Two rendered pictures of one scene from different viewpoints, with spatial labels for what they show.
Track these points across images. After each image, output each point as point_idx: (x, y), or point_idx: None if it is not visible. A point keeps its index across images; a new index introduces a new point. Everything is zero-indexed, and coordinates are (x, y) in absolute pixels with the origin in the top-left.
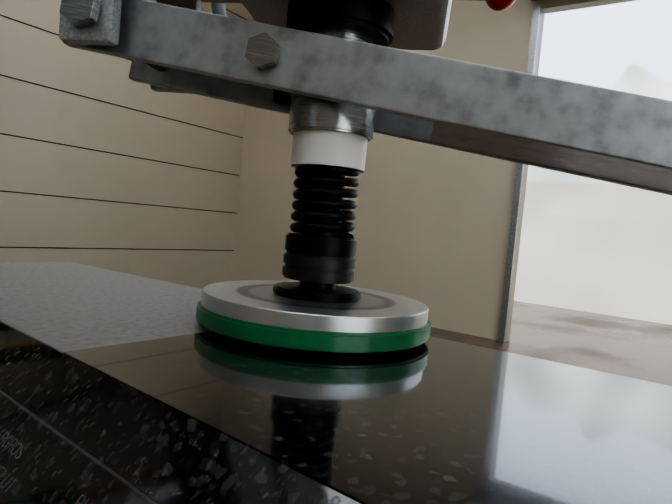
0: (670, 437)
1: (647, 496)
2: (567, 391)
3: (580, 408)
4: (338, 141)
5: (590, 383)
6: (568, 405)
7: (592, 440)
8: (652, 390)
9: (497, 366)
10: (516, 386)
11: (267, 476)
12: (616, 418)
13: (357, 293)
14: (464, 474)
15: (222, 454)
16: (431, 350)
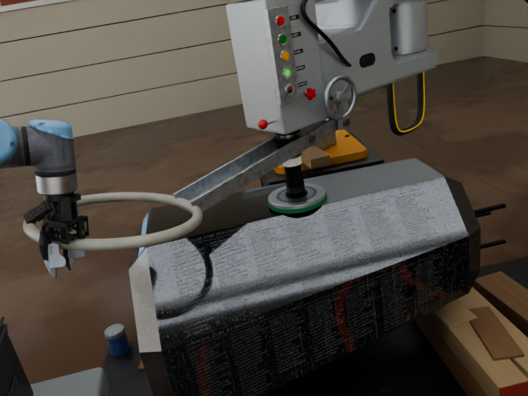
0: (218, 214)
1: (217, 204)
2: (236, 214)
3: (232, 212)
4: None
5: (236, 219)
6: (233, 211)
7: (225, 207)
8: (226, 224)
9: (253, 214)
10: (243, 210)
11: None
12: (226, 213)
13: (287, 196)
14: (232, 197)
15: None
16: (269, 210)
